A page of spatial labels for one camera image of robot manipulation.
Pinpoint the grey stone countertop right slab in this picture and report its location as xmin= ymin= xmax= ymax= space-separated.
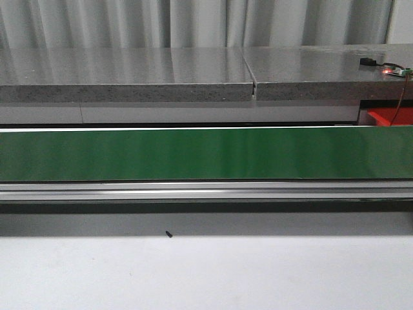
xmin=242 ymin=44 xmax=412 ymax=101

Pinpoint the grey stone countertop slab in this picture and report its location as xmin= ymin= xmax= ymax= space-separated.
xmin=242 ymin=44 xmax=412 ymax=101
xmin=1 ymin=48 xmax=254 ymax=103

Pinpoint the grey stone countertop left slab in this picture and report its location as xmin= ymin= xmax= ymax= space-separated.
xmin=1 ymin=48 xmax=254 ymax=103

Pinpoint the green conveyor belt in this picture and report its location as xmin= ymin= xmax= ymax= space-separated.
xmin=1 ymin=126 xmax=412 ymax=182

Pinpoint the red plastic tray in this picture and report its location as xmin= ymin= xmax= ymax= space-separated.
xmin=367 ymin=107 xmax=413 ymax=127

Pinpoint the black connector plug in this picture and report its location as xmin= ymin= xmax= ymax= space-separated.
xmin=359 ymin=57 xmax=378 ymax=67

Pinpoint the white cabinet front panel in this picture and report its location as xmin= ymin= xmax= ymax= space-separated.
xmin=1 ymin=99 xmax=360 ymax=125

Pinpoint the small green circuit board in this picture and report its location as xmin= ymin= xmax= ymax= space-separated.
xmin=387 ymin=67 xmax=412 ymax=78

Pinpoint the grey pleated curtain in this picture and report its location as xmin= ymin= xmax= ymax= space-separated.
xmin=1 ymin=1 xmax=394 ymax=48

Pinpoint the aluminium conveyor frame rail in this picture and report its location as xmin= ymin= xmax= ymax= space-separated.
xmin=1 ymin=180 xmax=412 ymax=202

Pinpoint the red black wire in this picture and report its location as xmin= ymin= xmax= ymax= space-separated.
xmin=374 ymin=61 xmax=411 ymax=126

